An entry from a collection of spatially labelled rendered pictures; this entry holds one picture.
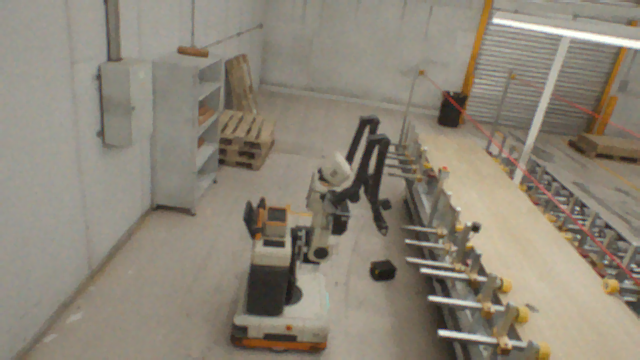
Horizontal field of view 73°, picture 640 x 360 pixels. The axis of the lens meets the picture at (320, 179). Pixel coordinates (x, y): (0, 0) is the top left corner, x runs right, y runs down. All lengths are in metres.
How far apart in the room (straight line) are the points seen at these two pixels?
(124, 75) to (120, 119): 0.34
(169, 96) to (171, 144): 0.48
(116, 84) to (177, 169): 1.36
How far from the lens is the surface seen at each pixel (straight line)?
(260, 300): 3.00
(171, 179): 4.64
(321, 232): 2.88
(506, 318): 2.27
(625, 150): 10.72
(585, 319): 2.88
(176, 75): 4.29
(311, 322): 3.10
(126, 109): 3.52
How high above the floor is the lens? 2.33
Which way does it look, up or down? 23 degrees down
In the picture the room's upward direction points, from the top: 9 degrees clockwise
